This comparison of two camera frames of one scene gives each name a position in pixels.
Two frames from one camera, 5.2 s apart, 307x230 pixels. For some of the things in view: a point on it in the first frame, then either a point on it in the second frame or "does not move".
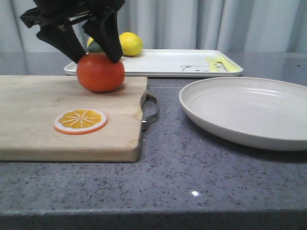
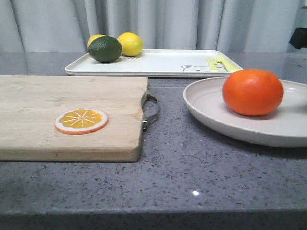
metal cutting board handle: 146,121 does not move
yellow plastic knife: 212,67 does not move
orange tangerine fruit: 97,73 → 253,92
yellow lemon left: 90,40 does not move
